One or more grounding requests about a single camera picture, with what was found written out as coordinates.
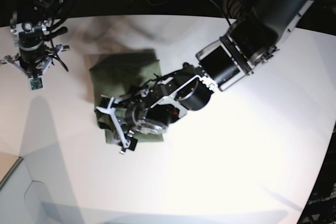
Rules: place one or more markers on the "green t-shirt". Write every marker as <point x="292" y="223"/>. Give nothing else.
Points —
<point x="116" y="74"/>

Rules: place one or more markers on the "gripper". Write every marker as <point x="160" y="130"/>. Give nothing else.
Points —
<point x="34" y="64"/>
<point x="121" y="119"/>

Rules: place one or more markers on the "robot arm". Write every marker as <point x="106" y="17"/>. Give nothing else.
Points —
<point x="33" y="26"/>
<point x="250" y="41"/>

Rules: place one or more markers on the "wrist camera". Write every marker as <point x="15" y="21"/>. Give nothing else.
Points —
<point x="36" y="83"/>

